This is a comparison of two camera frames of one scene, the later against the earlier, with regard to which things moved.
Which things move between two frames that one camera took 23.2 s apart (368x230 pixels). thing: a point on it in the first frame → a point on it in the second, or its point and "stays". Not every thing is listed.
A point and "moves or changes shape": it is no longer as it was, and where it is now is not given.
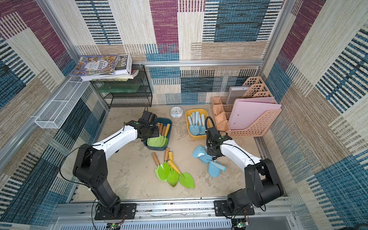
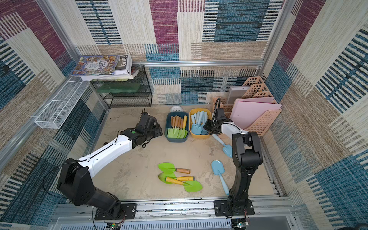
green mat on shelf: x=119 y=87 stays
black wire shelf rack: x=133 y=93 stays
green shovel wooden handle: x=164 y=142 → x=170 y=132
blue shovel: x=206 y=158 moves or changes shape
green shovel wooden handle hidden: x=156 y=169 → x=182 y=132
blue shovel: x=199 y=151 → x=196 y=129
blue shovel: x=214 y=168 → x=203 y=131
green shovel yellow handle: x=185 y=178 → x=190 y=186
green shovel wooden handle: x=161 y=128 moves or changes shape
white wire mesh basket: x=62 y=106 stays
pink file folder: x=246 y=111 stays
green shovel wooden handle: x=164 y=169 → x=167 y=167
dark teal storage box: x=165 y=121 → x=168 y=124
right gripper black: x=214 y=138 → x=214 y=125
